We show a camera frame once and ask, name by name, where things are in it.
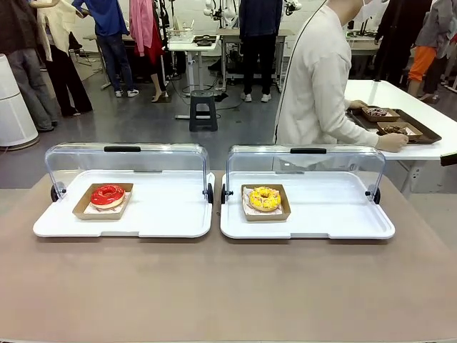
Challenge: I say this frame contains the person's right hand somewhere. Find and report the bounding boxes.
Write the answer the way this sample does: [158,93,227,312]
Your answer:
[376,133,410,154]

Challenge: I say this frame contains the chocolate sprinkled donut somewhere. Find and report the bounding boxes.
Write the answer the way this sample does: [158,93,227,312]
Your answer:
[376,121,424,141]
[381,123,410,136]

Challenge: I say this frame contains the dark brown serving tray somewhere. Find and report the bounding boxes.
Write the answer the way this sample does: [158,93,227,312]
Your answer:
[346,106,443,146]

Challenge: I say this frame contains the person's right forearm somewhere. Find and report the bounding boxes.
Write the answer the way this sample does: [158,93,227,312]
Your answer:
[321,109,381,148]

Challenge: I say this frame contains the person in cream cardigan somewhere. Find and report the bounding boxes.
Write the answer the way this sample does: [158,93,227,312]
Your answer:
[273,0,410,154]

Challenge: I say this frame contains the person in orange shorts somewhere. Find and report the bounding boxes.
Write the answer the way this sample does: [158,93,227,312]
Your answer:
[408,0,457,101]

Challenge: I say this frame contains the person in black clothes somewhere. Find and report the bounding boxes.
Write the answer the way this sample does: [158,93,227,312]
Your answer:
[373,0,435,89]

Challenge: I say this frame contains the person in navy top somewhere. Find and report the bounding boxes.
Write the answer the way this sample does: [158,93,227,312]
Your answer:
[238,0,287,103]

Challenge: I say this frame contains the yellow sprinkled donut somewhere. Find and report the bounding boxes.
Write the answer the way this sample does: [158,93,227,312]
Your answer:
[248,187,281,212]

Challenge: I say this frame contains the yellow glazed donut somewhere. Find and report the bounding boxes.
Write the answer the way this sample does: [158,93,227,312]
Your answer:
[241,184,292,222]

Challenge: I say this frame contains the person in blue top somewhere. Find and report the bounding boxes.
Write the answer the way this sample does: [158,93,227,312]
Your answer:
[73,0,140,99]

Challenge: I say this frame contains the red glazed donut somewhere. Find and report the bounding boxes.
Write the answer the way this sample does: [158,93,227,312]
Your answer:
[72,182,134,221]
[89,184,126,210]

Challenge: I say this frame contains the person in brown jacket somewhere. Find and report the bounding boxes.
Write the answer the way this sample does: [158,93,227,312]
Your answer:
[0,0,59,134]

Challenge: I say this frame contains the white side table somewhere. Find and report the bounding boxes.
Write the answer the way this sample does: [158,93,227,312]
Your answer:
[344,79,457,196]

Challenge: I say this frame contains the clear display lid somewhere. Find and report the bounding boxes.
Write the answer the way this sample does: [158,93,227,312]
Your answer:
[221,144,388,205]
[44,142,214,205]

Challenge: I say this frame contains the white display tray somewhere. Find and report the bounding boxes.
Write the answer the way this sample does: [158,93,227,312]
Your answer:
[220,170,396,239]
[32,169,216,239]

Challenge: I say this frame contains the grey step stool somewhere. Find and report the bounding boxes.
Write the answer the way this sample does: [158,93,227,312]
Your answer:
[189,90,219,133]

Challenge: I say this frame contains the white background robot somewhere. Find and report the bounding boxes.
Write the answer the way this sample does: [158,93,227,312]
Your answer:
[202,0,244,29]

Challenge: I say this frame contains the mannequin in pink garment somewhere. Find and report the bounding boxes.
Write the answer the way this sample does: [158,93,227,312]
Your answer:
[129,0,169,104]

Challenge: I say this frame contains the mannequin in cream jacket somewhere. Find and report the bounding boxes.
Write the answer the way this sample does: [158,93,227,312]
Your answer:
[30,0,94,117]

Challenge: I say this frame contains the white air purifier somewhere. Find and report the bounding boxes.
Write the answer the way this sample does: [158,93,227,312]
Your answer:
[0,53,39,147]

